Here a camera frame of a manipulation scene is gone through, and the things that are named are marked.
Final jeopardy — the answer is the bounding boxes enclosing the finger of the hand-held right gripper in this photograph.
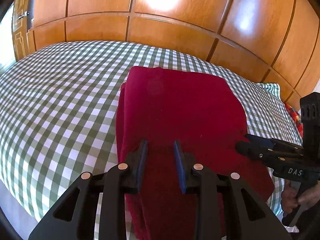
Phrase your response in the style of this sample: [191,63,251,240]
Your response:
[244,133,304,153]
[235,141,305,167]

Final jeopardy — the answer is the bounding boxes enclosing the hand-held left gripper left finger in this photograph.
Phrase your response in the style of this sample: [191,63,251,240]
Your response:
[29,139,149,240]

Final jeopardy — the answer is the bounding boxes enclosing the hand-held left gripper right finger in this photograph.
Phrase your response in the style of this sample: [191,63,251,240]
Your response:
[173,140,292,240]

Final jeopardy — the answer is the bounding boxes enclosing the dark red garment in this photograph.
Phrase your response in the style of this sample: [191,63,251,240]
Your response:
[116,66,275,240]

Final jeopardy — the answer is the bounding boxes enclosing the person's right hand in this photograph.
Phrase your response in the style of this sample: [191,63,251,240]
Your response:
[280,180,320,215]

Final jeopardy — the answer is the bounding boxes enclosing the red patterned pillow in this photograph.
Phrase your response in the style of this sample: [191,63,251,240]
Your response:
[284,102,304,138]

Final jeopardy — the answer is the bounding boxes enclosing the green checked pillow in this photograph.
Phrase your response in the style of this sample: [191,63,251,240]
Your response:
[259,82,283,101]

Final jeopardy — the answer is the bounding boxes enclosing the green checked bed sheet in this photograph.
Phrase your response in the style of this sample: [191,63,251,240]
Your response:
[0,40,304,240]

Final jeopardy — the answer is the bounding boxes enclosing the wooden panelled wardrobe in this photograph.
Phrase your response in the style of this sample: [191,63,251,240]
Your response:
[26,0,320,108]

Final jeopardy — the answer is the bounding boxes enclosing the wooden door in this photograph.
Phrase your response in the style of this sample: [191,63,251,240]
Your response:
[12,0,36,62]

